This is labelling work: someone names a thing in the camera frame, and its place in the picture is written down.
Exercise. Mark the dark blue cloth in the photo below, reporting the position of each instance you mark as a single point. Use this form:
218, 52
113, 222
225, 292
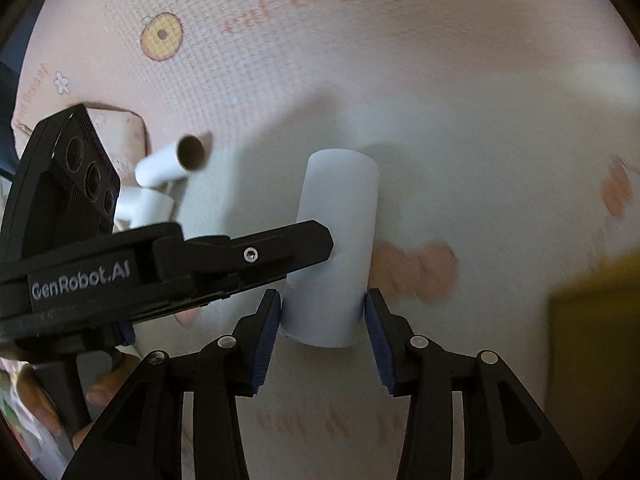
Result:
9, 90

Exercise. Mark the brown cardboard box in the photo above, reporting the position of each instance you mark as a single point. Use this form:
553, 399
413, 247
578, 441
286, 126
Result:
600, 335

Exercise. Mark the person's left hand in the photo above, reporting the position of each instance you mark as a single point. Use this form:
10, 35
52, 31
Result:
107, 385

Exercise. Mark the small white paper tube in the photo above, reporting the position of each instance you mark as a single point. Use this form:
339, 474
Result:
147, 207
165, 162

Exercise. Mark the pink printed mat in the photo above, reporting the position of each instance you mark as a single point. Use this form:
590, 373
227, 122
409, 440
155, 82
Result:
400, 85

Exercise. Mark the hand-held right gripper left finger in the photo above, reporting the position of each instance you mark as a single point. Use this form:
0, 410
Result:
262, 345

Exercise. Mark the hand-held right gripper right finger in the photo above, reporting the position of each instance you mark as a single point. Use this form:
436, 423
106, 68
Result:
380, 347

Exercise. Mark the white paper roll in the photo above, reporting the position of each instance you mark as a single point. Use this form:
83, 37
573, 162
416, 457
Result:
335, 210

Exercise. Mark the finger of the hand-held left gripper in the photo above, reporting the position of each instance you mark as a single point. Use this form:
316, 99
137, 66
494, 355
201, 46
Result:
250, 255

